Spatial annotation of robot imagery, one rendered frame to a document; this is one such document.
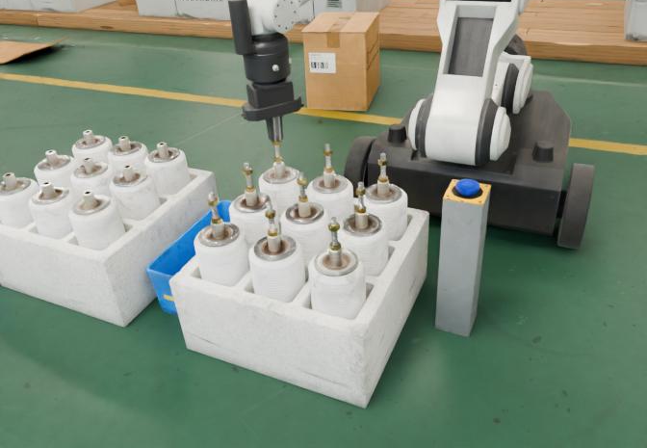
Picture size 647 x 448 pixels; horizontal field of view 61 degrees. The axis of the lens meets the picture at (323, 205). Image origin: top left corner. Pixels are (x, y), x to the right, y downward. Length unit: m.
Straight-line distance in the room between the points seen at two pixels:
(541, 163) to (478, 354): 0.47
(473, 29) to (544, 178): 0.37
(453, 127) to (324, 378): 0.55
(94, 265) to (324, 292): 0.50
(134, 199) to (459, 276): 0.71
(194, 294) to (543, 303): 0.72
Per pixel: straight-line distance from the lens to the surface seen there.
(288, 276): 0.96
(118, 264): 1.22
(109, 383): 1.19
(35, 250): 1.33
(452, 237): 1.02
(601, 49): 2.76
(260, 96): 1.09
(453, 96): 1.19
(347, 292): 0.92
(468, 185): 0.99
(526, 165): 1.34
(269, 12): 1.02
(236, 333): 1.06
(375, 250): 1.01
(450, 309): 1.13
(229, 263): 1.02
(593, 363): 1.18
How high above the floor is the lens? 0.82
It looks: 32 degrees down
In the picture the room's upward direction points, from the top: 4 degrees counter-clockwise
